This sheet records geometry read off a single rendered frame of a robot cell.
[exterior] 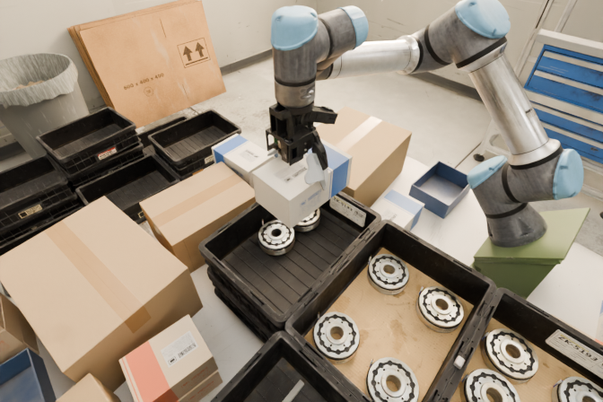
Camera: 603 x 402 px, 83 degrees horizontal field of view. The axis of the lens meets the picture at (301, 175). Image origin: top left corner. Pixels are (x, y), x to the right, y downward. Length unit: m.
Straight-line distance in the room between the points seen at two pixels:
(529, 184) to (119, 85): 2.82
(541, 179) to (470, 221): 0.42
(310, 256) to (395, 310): 0.26
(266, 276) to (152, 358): 0.31
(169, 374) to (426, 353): 0.55
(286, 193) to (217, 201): 0.43
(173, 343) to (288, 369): 0.26
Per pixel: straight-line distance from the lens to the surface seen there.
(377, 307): 0.91
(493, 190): 1.06
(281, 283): 0.93
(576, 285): 1.35
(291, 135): 0.65
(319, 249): 0.98
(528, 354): 0.95
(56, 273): 1.04
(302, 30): 0.56
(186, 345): 0.87
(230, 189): 1.12
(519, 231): 1.12
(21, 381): 1.18
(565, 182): 0.99
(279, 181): 0.72
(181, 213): 1.09
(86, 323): 0.92
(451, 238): 1.27
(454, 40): 0.92
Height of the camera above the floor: 1.63
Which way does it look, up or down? 42 degrees down
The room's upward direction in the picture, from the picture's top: straight up
